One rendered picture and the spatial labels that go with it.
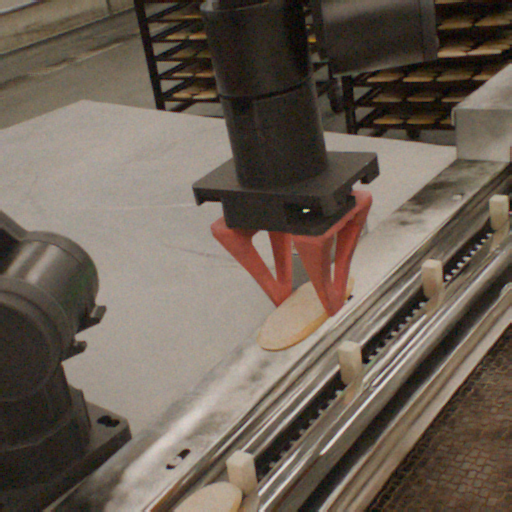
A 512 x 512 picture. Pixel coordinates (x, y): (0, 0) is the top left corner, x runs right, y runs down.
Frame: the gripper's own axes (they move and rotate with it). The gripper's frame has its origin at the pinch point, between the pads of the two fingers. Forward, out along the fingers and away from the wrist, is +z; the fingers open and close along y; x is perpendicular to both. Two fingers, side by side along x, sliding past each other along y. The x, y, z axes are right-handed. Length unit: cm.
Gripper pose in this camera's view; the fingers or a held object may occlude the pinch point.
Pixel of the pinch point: (307, 297)
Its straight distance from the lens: 60.7
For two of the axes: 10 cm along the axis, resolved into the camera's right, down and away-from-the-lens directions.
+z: 2.0, 8.9, 4.2
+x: -5.5, 4.5, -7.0
